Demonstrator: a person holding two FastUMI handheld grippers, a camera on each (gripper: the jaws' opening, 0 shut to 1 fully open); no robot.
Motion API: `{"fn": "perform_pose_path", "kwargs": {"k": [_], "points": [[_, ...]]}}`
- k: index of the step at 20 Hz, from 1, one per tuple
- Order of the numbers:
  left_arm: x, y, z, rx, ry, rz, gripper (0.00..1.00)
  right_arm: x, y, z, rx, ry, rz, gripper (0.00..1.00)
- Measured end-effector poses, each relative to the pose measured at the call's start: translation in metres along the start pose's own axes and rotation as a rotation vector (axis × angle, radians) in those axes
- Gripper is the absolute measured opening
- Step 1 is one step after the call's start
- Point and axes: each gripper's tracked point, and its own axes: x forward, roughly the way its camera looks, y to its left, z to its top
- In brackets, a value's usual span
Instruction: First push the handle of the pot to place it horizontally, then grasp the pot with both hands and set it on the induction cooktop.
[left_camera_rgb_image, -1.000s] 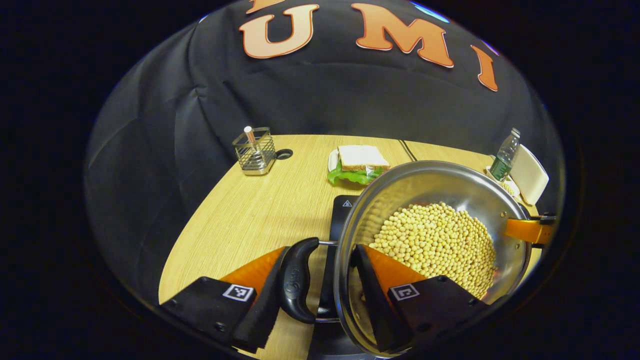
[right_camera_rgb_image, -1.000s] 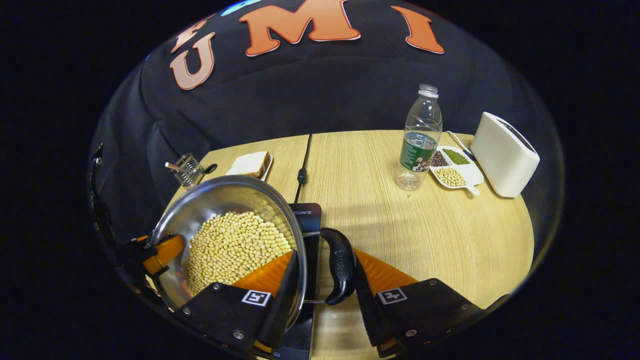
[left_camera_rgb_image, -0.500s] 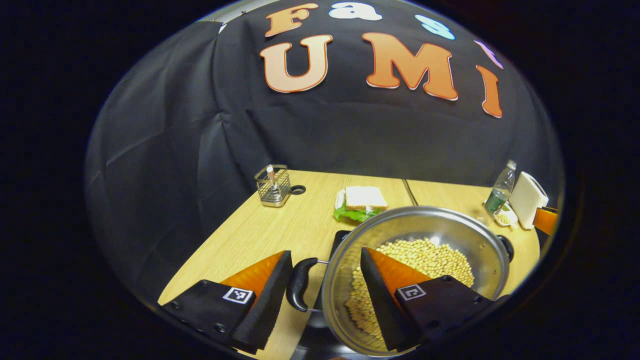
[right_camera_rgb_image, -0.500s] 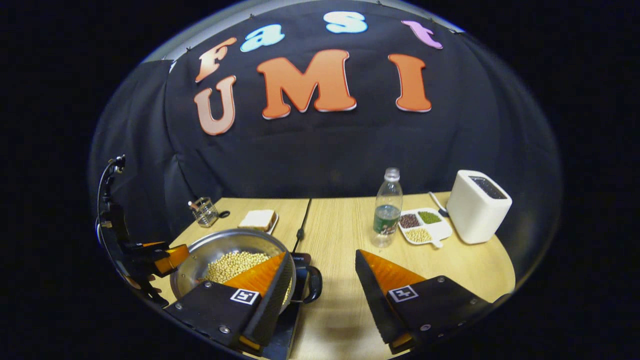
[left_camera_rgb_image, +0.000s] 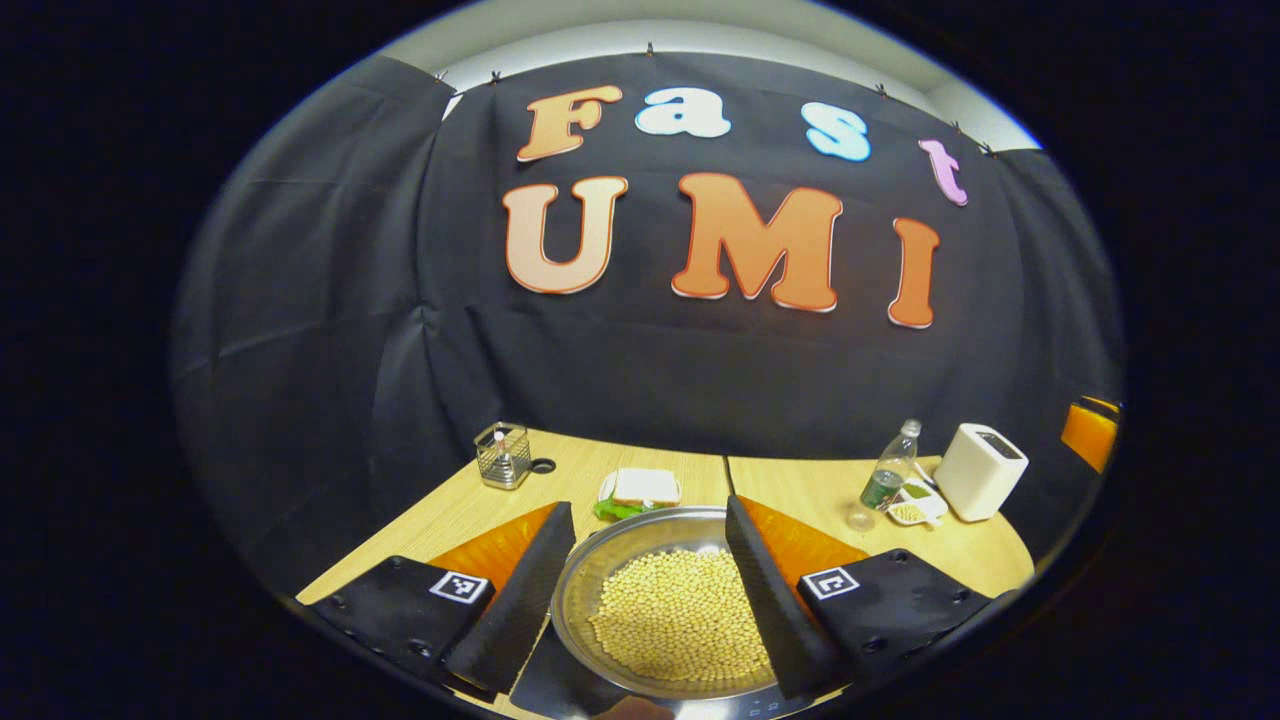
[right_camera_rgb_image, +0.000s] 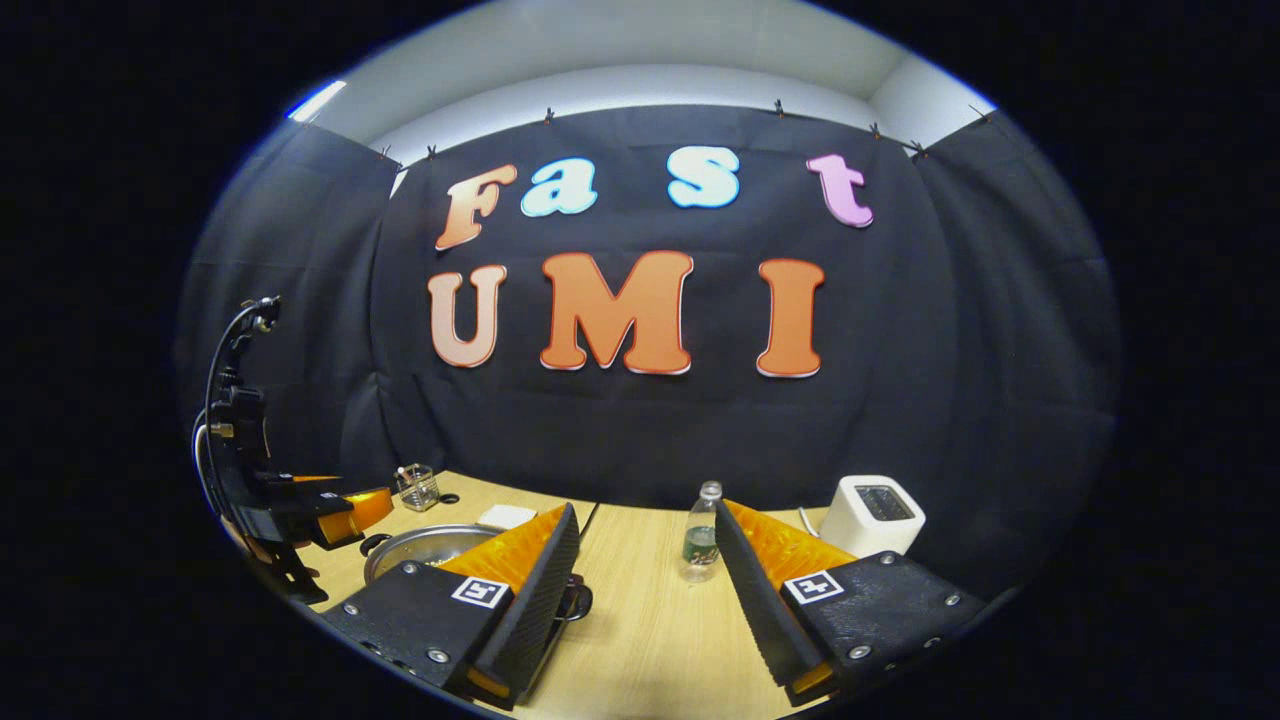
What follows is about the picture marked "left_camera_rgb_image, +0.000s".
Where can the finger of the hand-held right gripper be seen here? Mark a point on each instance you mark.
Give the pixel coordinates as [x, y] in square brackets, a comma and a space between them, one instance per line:
[1090, 435]

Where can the black induction cooktop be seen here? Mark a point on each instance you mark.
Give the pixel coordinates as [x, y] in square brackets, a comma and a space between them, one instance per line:
[545, 690]

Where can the white toaster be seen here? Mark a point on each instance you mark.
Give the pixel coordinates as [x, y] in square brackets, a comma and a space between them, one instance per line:
[980, 475]

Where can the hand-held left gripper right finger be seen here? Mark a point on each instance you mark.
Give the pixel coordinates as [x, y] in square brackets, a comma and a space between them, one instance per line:
[770, 610]

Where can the white divided seasoning tray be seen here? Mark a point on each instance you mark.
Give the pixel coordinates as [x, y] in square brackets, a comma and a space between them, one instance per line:
[915, 510]

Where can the clear plastic bottle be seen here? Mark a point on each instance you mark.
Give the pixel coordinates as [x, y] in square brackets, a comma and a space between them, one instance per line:
[885, 485]

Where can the heap of yellow soybeans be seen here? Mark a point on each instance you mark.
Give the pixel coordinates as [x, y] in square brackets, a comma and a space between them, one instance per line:
[680, 620]

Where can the sandwich with lettuce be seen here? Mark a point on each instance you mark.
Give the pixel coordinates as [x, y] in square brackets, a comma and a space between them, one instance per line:
[645, 487]

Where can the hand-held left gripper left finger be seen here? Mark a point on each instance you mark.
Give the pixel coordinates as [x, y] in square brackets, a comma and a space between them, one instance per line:
[520, 610]

